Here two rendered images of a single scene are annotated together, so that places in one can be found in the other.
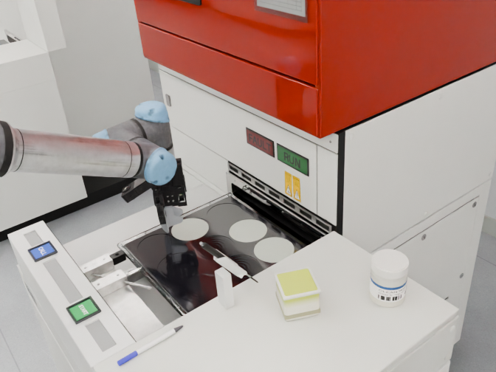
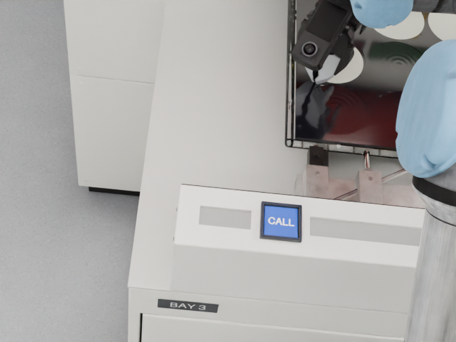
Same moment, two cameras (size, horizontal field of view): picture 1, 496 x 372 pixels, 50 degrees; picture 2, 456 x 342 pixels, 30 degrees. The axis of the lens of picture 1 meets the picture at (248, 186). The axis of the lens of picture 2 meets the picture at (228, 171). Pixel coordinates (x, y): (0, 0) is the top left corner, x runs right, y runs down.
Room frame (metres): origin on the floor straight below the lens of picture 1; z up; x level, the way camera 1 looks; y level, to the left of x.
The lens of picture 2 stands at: (0.82, 1.07, 1.94)
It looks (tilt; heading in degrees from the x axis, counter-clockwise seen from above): 56 degrees down; 299
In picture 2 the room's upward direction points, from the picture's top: 10 degrees clockwise
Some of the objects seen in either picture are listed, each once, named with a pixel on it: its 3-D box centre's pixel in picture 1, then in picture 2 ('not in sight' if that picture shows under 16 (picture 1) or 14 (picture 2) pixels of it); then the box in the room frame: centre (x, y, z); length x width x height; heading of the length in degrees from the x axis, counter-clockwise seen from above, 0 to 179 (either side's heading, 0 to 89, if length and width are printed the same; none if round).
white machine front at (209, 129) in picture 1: (237, 150); not in sight; (1.37, 0.02, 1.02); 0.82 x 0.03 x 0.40; 34
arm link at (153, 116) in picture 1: (153, 126); not in sight; (1.16, 0.21, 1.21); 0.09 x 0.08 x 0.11; 131
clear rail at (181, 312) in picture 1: (152, 280); (405, 155); (0.98, 0.25, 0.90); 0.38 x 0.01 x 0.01; 34
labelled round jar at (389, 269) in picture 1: (388, 278); not in sight; (0.79, -0.26, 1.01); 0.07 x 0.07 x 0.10
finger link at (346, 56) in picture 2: (160, 208); (337, 51); (1.14, 0.23, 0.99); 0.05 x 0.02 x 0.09; 4
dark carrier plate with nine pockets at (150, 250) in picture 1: (214, 248); (398, 66); (1.08, 0.10, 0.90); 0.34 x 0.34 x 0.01; 34
